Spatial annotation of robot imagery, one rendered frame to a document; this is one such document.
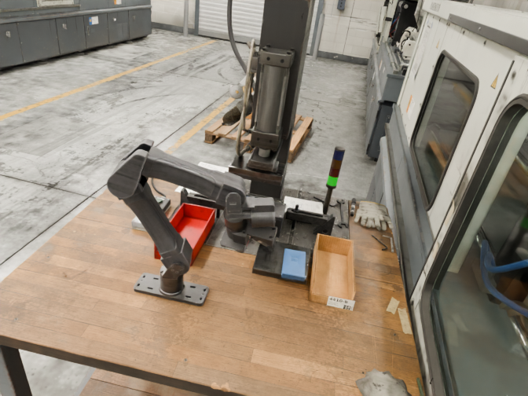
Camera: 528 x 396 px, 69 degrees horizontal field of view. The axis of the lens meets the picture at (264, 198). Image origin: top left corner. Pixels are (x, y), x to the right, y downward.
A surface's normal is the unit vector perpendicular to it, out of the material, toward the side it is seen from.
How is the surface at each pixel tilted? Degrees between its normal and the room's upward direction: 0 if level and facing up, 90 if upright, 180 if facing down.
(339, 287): 0
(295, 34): 90
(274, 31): 90
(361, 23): 90
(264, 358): 0
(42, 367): 0
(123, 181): 90
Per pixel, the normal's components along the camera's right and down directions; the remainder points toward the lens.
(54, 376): 0.12, -0.85
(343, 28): -0.22, 0.47
